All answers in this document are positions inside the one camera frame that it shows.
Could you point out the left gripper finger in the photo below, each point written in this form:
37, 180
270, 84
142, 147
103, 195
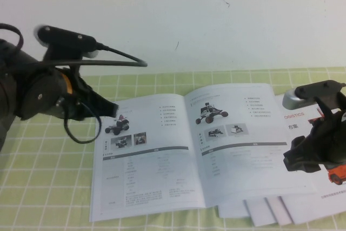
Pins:
104, 111
105, 101

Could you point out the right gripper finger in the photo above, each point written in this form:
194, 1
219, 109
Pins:
300, 164
302, 147

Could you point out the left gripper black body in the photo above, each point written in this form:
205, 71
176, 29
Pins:
81, 101

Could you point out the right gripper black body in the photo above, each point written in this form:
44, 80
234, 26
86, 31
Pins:
329, 144

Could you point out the white product catalogue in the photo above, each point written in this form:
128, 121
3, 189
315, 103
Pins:
151, 177

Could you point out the left grey Piper arm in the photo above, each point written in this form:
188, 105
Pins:
16, 85

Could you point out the brochure with orange vehicles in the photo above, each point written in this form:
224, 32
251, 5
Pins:
332, 204

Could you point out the green checked tablecloth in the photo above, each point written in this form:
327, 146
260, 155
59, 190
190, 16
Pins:
40, 187

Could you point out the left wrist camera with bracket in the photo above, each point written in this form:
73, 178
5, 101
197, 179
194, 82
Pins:
65, 39

